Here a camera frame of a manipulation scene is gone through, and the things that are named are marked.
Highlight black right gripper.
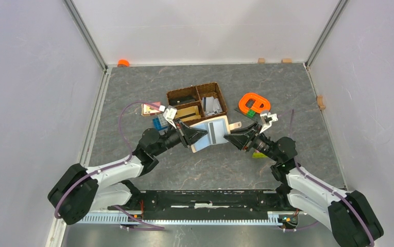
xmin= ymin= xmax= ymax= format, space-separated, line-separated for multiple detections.
xmin=224 ymin=121 xmax=280 ymax=163

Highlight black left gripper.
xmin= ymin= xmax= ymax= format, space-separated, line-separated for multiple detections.
xmin=152 ymin=117 xmax=208 ymax=156

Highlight beige leather card holder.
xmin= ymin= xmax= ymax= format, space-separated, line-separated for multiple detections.
xmin=191 ymin=115 xmax=242 ymax=153

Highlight white magnetic stripe card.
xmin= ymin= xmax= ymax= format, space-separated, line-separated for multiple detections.
xmin=207 ymin=120 xmax=228 ymax=145

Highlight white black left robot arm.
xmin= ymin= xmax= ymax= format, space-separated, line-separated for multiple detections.
xmin=47 ymin=120 xmax=208 ymax=225

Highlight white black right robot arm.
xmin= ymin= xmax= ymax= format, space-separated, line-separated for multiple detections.
xmin=224 ymin=122 xmax=384 ymax=246

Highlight yellow cards in basket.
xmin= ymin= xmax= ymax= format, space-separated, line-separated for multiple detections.
xmin=175 ymin=105 xmax=201 ymax=122

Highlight black cards in basket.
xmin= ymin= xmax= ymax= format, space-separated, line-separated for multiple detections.
xmin=168 ymin=95 xmax=196 ymax=107

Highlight silver cards in basket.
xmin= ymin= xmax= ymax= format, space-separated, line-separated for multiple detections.
xmin=201 ymin=96 xmax=222 ymax=116

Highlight playing card box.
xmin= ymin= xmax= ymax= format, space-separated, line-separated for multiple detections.
xmin=141 ymin=101 xmax=162 ymax=116

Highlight lime green toy brick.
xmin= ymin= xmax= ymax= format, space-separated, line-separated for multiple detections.
xmin=252 ymin=152 xmax=267 ymax=158

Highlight grey toy brick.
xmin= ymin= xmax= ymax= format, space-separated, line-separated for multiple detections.
xmin=158 ymin=114 xmax=168 ymax=127

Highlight brown woven divided basket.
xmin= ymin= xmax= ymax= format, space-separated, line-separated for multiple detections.
xmin=166 ymin=82 xmax=228 ymax=126

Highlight blue toy brick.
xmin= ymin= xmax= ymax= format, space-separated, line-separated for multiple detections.
xmin=152 ymin=118 xmax=168 ymax=131

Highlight curved wooden piece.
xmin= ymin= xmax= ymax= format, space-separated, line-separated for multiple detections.
xmin=316 ymin=95 xmax=326 ymax=111

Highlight wooden block right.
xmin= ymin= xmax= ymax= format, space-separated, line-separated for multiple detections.
xmin=281 ymin=58 xmax=293 ymax=64

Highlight orange round cap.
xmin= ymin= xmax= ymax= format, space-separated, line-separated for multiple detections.
xmin=117 ymin=59 xmax=130 ymax=67

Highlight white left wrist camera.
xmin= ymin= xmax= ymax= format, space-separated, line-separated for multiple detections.
xmin=159 ymin=105 xmax=177 ymax=128

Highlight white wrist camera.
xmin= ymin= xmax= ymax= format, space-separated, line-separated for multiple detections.
xmin=259 ymin=110 xmax=278 ymax=134
xmin=159 ymin=105 xmax=177 ymax=128

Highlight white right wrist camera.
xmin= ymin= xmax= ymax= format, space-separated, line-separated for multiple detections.
xmin=259 ymin=110 xmax=278 ymax=134

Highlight orange tape dispenser ring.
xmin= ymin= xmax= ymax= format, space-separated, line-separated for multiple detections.
xmin=238 ymin=93 xmax=272 ymax=115

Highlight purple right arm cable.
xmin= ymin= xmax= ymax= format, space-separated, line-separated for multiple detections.
xmin=278 ymin=109 xmax=375 ymax=247

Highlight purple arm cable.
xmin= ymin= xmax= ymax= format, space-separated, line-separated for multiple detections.
xmin=278 ymin=109 xmax=375 ymax=247
xmin=54 ymin=100 xmax=165 ymax=233

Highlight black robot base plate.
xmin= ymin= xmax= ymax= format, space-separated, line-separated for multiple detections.
xmin=121 ymin=189 xmax=299 ymax=220

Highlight aluminium frame rail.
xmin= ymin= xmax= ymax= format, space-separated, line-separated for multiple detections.
xmin=55 ymin=190 xmax=366 ymax=226

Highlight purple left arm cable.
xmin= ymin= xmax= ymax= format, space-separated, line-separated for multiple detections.
xmin=54 ymin=100 xmax=165 ymax=233

